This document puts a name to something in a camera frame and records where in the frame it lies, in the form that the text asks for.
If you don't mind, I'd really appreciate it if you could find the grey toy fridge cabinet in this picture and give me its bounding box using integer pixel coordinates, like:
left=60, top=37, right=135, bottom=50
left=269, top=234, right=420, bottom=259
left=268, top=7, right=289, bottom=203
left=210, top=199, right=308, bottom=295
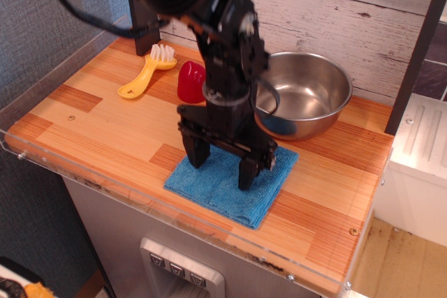
left=64, top=178, right=317, bottom=297

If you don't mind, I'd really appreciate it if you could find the dark right vertical post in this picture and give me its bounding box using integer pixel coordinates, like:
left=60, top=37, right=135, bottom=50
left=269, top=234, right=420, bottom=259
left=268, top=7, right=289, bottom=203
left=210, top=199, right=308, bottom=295
left=385, top=0, right=446, bottom=135

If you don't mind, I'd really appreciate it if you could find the silver dispenser button panel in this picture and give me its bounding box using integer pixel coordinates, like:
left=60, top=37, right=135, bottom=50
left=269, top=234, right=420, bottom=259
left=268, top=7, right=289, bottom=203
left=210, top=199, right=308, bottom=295
left=140, top=237, right=226, bottom=297

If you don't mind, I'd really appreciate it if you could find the yellow dish brush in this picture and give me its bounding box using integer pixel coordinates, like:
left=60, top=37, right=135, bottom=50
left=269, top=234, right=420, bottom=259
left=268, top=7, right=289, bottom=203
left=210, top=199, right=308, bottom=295
left=117, top=44, right=177, bottom=99

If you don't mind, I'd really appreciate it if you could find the red plastic pepper toy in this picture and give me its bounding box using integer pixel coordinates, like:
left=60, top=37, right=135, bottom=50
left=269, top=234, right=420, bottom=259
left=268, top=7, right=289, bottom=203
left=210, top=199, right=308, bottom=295
left=177, top=61, right=206, bottom=103

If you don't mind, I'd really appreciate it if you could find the yellow object bottom left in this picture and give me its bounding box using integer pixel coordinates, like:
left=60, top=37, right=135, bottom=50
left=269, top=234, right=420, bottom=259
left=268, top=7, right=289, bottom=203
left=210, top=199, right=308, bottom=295
left=23, top=283, right=55, bottom=298

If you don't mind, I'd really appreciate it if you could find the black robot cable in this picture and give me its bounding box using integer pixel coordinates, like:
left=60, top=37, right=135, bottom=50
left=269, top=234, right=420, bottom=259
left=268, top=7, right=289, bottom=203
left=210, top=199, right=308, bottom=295
left=34, top=0, right=172, bottom=39

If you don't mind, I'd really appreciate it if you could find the clear acrylic table guard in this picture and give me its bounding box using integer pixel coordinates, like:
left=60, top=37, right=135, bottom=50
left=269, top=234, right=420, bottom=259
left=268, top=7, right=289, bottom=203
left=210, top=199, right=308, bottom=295
left=0, top=14, right=394, bottom=295

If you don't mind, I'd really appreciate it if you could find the white toy sink unit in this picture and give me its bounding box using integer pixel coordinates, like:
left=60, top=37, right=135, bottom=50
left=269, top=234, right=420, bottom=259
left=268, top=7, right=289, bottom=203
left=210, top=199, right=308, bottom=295
left=373, top=94, right=446, bottom=246

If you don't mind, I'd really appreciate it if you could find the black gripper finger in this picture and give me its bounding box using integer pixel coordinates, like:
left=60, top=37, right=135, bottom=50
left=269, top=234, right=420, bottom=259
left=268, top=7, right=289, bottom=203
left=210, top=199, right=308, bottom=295
left=182, top=130, right=210, bottom=168
left=238, top=156, right=269, bottom=191

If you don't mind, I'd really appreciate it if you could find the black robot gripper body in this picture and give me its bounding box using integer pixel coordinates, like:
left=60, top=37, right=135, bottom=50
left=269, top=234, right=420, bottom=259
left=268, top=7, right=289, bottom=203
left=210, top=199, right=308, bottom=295
left=177, top=87, right=277, bottom=170

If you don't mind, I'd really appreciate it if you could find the blue towel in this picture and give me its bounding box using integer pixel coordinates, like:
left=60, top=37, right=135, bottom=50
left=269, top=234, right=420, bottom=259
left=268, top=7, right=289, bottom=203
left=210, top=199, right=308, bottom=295
left=164, top=147, right=299, bottom=229

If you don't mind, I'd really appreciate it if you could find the stainless steel bowl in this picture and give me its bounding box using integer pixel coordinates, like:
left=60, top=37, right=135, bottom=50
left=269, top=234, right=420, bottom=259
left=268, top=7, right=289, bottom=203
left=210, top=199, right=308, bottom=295
left=255, top=52, right=353, bottom=140

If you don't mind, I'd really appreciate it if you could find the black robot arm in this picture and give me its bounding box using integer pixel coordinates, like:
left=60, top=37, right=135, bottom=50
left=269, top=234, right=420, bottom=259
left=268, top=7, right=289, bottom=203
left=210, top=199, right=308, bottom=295
left=141, top=0, right=277, bottom=190

